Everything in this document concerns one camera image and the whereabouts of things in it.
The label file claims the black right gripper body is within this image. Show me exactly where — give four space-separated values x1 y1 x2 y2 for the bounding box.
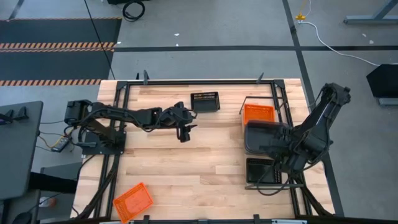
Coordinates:
273 136 310 174

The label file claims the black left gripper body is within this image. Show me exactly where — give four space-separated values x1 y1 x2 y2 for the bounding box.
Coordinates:
161 101 191 144

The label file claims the black perforated plastic basket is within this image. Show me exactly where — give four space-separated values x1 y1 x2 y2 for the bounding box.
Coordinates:
190 91 221 113
245 157 284 185

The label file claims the orange perforated plastic basket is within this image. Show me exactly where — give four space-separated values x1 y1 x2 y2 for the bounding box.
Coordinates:
242 103 276 125
112 182 155 224

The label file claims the black floor equipment box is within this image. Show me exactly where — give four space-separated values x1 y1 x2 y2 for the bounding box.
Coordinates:
366 63 398 100

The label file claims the black hazard-striped floor mat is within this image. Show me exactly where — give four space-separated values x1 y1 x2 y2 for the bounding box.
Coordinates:
0 17 123 87

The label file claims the grey metal desk leg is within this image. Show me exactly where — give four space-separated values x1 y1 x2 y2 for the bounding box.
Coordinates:
343 0 398 25

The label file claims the orange and white small device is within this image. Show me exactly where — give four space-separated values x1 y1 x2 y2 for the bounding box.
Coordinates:
39 196 57 208

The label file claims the grey desk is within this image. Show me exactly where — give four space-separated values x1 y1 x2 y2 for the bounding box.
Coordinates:
0 100 44 200

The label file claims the black aluminium rig frame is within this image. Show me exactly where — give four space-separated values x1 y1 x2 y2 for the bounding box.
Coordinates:
76 70 336 224

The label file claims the white floor cable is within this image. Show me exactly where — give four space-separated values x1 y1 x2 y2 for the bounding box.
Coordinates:
298 20 381 67

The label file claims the long black hanging cable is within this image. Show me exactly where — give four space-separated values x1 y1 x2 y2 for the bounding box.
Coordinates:
83 0 113 73

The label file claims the coiled black cable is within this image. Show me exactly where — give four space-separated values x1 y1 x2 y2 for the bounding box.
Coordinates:
121 0 146 22

